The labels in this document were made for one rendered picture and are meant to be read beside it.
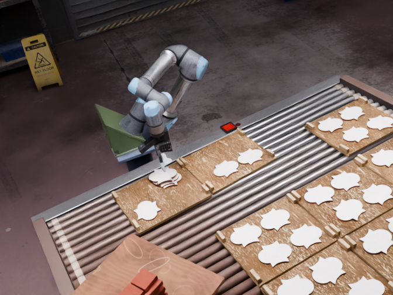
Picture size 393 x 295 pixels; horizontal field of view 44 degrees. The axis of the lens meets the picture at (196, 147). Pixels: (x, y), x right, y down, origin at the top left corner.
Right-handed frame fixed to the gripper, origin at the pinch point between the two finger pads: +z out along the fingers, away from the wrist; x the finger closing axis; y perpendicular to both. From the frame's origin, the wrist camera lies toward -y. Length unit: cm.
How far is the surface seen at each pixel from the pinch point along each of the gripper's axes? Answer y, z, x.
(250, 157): 47.2, 10.2, -1.6
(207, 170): 23.2, 11.6, -0.4
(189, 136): 41, 100, 170
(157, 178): -3.6, 8.2, 0.0
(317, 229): 57, 12, -62
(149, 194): -9.6, 12.4, -5.6
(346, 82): 127, 8, 43
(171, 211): -1.4, 12.7, -22.6
